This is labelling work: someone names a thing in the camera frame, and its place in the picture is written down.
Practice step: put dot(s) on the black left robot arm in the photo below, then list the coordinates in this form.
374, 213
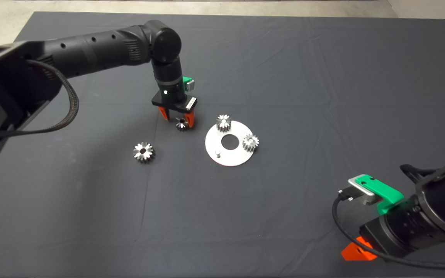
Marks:
99, 48

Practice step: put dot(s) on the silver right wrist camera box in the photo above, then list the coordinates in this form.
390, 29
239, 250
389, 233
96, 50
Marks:
361, 192

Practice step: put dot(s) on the green left camera mount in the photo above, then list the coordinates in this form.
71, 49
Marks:
185, 82

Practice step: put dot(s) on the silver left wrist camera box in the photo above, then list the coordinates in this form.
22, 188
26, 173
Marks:
191, 85

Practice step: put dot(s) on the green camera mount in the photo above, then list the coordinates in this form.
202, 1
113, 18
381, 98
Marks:
384, 193
185, 82

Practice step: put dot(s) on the small dark steel gear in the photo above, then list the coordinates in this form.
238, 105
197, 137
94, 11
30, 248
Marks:
181, 124

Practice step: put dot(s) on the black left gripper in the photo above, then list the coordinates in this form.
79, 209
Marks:
172, 100

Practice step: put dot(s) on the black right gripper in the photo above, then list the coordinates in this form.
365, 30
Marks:
383, 237

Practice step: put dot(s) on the round metal plate with hole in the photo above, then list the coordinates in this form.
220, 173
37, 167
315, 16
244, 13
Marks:
242, 156

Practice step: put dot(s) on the dark grey table cloth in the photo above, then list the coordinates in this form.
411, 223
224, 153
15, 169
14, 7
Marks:
303, 77

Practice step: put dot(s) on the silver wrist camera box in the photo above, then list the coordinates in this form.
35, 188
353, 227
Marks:
191, 85
361, 192

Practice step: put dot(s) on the larger steel gear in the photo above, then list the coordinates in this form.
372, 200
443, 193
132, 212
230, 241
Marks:
143, 151

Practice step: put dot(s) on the small bright steel gear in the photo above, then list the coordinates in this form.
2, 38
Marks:
223, 122
251, 143

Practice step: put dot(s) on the green right camera mount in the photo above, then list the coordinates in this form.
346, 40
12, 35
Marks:
384, 193

